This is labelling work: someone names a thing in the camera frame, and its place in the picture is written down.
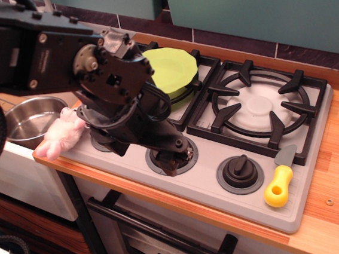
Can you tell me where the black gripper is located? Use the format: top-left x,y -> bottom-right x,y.
88,93 -> 190,177

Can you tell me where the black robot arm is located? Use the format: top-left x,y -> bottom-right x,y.
0,0 -> 194,176

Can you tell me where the middle stove knob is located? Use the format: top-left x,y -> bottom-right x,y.
145,137 -> 199,176

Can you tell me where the left black burner grate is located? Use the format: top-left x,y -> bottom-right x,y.
139,41 -> 221,132

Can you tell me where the black burner grate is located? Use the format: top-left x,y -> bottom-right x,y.
139,41 -> 221,132
187,60 -> 333,166

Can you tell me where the right black stove knob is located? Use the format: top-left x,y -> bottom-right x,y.
216,155 -> 264,195

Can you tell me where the left stove knob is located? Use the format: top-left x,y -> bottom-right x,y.
90,134 -> 112,152

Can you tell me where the grey toy stove top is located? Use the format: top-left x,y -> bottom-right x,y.
64,50 -> 333,233

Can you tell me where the lime green plate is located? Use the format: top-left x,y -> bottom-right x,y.
143,47 -> 198,99

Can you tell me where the white burner cap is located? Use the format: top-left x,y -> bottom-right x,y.
226,83 -> 292,132

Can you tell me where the pink plush toy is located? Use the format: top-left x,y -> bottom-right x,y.
35,107 -> 86,161

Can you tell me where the right black burner grate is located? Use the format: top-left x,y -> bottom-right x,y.
187,60 -> 333,166

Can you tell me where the stainless steel pot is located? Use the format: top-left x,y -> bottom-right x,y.
5,96 -> 67,150

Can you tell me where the white sink basin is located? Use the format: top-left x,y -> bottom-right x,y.
0,142 -> 78,222

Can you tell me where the left teal cabinet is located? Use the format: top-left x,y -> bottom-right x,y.
50,0 -> 163,20

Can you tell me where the teal cabinet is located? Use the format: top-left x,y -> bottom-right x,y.
167,0 -> 339,53
50,0 -> 163,20

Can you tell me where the right teal cabinet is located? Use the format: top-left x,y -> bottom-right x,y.
167,0 -> 339,53

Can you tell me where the oven door with handle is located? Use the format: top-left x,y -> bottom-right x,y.
85,174 -> 279,254

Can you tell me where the yellow handled toy knife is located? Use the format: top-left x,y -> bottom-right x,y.
264,145 -> 297,208

